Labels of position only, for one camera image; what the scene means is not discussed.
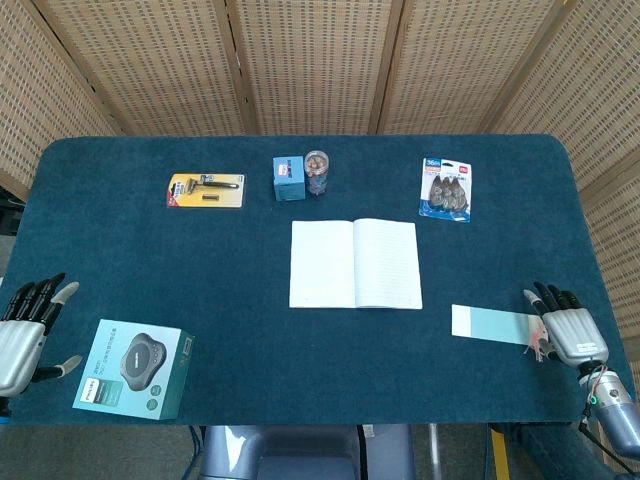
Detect small light blue box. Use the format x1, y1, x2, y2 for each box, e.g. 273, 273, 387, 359
272, 155, 307, 203

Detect silver table leg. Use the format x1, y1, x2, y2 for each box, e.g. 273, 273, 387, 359
428, 423, 443, 480

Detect yellow razor blister pack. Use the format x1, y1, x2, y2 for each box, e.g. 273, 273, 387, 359
166, 172, 246, 210

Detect blue-grey robot torso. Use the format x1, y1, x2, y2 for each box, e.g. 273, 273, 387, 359
199, 424, 416, 480

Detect black torso cable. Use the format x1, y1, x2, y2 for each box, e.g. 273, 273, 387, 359
355, 424, 370, 480

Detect green speaker product box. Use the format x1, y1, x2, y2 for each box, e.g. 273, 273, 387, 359
72, 318, 196, 421

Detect blue correction tape pack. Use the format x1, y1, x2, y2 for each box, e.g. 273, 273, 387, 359
418, 157, 473, 224

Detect blue cable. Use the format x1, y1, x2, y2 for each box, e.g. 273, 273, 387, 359
185, 424, 206, 480

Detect open white lined notebook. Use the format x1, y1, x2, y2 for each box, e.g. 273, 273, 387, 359
288, 217, 424, 311

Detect clear plastic candy jar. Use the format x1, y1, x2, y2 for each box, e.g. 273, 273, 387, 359
303, 150, 330, 198

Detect blue and cream bookmark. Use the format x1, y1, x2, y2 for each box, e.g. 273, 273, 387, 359
450, 303, 551, 361

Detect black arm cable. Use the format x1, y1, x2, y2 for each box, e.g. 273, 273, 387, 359
577, 404, 640, 475

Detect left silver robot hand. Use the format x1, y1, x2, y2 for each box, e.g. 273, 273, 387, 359
0, 272, 84, 399

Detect teal table cloth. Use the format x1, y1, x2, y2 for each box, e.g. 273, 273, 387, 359
0, 133, 632, 427

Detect woven wooden folding screen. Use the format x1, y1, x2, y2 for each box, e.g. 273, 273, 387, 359
0, 0, 640, 471

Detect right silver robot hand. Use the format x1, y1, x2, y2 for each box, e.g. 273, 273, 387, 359
522, 281, 610, 369

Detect black equipment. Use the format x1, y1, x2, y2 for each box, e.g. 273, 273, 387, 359
0, 184, 27, 237

